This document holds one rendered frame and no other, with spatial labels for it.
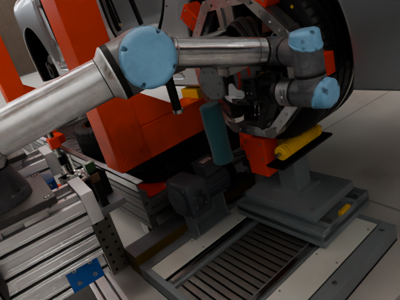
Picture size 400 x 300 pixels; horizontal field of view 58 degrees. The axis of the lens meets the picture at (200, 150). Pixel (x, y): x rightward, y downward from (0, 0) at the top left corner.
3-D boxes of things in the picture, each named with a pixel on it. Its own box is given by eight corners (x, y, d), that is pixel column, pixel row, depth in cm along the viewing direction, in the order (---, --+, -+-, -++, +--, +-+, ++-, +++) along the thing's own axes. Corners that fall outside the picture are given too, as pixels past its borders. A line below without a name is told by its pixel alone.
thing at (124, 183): (162, 213, 190) (150, 177, 182) (148, 222, 185) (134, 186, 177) (38, 146, 382) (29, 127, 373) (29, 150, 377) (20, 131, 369)
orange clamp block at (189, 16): (211, 13, 145) (197, 0, 148) (196, 18, 141) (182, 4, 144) (206, 27, 151) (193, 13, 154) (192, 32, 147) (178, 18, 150)
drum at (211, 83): (266, 83, 137) (259, 46, 132) (227, 103, 126) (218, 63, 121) (241, 83, 148) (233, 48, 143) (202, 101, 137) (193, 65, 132)
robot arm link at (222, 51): (109, 77, 91) (280, 70, 106) (113, 81, 81) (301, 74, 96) (105, 28, 87) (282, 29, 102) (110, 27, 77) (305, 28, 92)
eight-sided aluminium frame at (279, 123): (319, 137, 129) (296, -26, 109) (309, 145, 126) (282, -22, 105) (219, 123, 171) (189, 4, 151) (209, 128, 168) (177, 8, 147)
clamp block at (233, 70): (249, 66, 113) (246, 50, 111) (229, 76, 109) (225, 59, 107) (238, 67, 117) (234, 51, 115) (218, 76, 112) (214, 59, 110)
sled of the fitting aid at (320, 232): (369, 206, 166) (368, 187, 162) (325, 250, 147) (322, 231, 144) (283, 182, 204) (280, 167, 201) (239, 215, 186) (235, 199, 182)
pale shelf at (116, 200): (127, 202, 157) (124, 196, 156) (91, 223, 149) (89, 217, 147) (90, 181, 190) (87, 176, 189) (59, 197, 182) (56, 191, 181)
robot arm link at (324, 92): (340, 69, 86) (343, 103, 89) (302, 70, 94) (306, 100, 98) (321, 80, 82) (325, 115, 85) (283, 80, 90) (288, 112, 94)
